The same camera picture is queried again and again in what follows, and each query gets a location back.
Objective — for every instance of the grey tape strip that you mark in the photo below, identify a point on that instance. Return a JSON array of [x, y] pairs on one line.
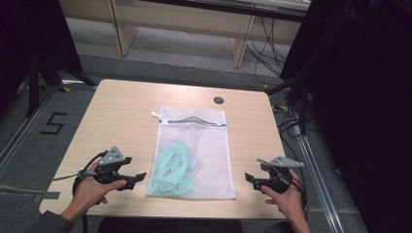
[[48, 195]]

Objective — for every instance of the person's left hand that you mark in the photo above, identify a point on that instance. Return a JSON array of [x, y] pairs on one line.
[[89, 194]]

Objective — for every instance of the black curtain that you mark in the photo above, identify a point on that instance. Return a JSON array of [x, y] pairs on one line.
[[362, 97], [32, 32]]

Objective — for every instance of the white mesh laundry bag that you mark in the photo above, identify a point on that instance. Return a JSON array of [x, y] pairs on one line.
[[207, 152]]

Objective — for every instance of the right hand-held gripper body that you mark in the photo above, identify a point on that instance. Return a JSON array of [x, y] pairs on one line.
[[278, 178]]

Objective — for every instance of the mint green garment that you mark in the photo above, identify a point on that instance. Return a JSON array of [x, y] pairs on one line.
[[170, 168]]

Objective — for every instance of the person's right hand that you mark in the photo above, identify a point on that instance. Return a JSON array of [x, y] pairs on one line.
[[291, 202]]

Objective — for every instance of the black metal stand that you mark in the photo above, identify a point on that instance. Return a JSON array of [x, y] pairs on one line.
[[298, 97]]

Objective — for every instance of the light wooden shelf unit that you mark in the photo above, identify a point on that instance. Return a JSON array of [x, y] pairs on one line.
[[181, 22]]

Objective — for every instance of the metal floor rail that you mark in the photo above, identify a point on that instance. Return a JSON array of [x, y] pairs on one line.
[[319, 181], [22, 132]]

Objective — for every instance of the black tripod stand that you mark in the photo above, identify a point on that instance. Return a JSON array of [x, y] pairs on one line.
[[48, 74]]

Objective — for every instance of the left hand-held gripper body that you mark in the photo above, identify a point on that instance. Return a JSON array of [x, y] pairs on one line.
[[111, 158]]

